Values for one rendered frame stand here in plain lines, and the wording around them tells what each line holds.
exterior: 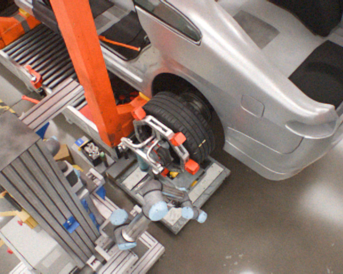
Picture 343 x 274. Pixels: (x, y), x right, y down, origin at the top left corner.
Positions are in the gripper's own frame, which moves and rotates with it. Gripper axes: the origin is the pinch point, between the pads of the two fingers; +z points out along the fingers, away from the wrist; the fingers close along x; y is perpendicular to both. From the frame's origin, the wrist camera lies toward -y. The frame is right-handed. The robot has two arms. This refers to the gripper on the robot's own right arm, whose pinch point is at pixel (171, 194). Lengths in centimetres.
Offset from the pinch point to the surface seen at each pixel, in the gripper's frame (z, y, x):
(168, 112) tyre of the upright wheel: 22, 17, -55
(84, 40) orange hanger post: 45, 90, -75
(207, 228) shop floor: 7, -81, 30
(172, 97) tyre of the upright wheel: 29, 12, -67
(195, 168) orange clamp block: -2.6, -9.4, -25.1
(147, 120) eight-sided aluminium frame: 32, 23, -43
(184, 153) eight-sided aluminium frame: 4.2, 1.4, -31.9
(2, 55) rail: 279, 39, -32
